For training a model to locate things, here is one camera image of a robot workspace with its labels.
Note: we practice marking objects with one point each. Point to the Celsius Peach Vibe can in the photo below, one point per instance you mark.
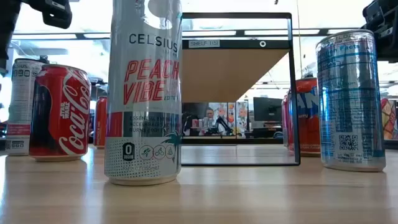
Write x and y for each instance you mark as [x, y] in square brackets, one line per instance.
[143, 93]

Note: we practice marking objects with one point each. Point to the white Celsius can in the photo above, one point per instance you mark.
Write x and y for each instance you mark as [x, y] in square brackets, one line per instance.
[20, 99]

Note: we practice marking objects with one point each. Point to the black aluminium table frame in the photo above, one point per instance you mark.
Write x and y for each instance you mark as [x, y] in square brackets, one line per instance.
[258, 141]

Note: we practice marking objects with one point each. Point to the black monitor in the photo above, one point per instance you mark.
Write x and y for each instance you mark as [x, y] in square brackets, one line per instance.
[267, 109]

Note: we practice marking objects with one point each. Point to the Coca-Cola Star Wars can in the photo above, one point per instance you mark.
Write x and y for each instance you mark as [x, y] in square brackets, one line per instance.
[62, 118]

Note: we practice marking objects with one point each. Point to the colourful printed poster panel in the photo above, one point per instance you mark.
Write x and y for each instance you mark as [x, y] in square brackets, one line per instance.
[242, 115]

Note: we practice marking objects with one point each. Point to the wooden shelf with black frame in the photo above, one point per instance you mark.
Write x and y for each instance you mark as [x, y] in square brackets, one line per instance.
[224, 74]

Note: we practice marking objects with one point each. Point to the person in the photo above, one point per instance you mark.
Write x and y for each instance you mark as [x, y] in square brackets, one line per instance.
[210, 119]

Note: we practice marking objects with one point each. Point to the blue silver energy can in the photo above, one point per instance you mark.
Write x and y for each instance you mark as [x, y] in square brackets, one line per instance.
[349, 102]

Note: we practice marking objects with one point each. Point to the black background robot arm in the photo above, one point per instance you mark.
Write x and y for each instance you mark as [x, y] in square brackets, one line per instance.
[222, 124]

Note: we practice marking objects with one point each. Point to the colourful patchwork quilt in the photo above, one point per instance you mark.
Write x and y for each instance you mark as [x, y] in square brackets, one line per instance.
[390, 119]

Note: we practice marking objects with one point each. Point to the red soda can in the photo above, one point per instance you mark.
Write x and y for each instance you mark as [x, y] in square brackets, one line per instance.
[285, 124]

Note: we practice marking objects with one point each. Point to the orange Fanta can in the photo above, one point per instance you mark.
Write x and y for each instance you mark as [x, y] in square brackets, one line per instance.
[306, 124]
[100, 124]

